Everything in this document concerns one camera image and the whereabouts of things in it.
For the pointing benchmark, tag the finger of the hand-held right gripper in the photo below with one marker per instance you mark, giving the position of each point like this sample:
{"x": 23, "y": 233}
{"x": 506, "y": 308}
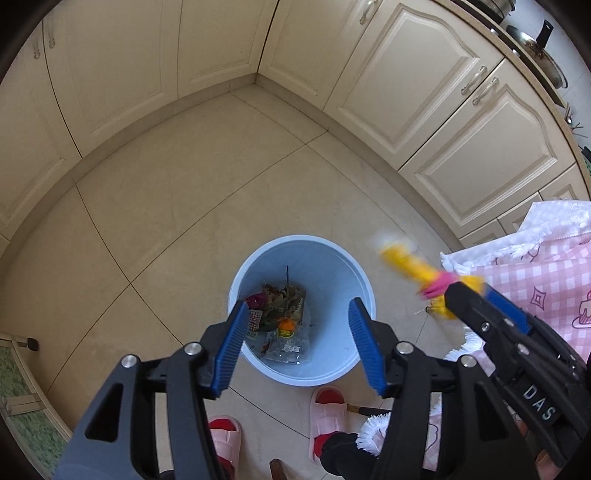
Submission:
{"x": 475, "y": 314}
{"x": 508, "y": 309}

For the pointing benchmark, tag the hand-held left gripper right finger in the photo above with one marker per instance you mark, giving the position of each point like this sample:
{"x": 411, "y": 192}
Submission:
{"x": 367, "y": 346}

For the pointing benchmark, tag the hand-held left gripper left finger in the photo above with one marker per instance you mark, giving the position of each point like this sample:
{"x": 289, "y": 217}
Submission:
{"x": 228, "y": 350}

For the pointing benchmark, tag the red snack wrapper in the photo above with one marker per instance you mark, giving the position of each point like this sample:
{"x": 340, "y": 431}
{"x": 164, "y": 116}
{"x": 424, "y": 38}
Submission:
{"x": 255, "y": 307}

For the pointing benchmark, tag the rubbish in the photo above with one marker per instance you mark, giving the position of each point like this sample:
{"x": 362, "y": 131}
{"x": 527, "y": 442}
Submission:
{"x": 284, "y": 304}

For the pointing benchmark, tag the blue trash bin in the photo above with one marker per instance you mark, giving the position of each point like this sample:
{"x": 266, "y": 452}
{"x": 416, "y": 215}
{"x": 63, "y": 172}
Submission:
{"x": 323, "y": 286}

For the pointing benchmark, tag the yellow and pink toy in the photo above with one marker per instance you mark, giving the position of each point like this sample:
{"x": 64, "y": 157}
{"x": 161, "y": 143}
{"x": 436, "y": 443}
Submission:
{"x": 406, "y": 263}

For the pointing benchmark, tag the pink red slipper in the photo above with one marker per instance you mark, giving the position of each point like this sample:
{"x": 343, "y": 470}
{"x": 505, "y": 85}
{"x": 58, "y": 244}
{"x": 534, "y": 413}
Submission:
{"x": 226, "y": 438}
{"x": 328, "y": 415}

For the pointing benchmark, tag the person's dark trouser leg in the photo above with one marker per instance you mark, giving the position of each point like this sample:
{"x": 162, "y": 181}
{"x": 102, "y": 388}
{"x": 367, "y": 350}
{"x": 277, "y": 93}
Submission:
{"x": 351, "y": 452}

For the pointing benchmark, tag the green glass door panel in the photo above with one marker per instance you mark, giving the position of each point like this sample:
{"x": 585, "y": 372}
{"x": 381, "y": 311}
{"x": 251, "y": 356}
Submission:
{"x": 23, "y": 397}

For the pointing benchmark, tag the cream lower cabinets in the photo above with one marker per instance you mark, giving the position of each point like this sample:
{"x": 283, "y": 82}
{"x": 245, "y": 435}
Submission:
{"x": 415, "y": 106}

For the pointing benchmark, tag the steel wok with lid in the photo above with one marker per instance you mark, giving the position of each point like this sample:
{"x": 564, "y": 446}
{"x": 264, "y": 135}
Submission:
{"x": 540, "y": 55}

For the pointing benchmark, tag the steel steamer pot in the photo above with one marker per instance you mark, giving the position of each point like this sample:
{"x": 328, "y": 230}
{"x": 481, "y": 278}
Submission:
{"x": 501, "y": 7}

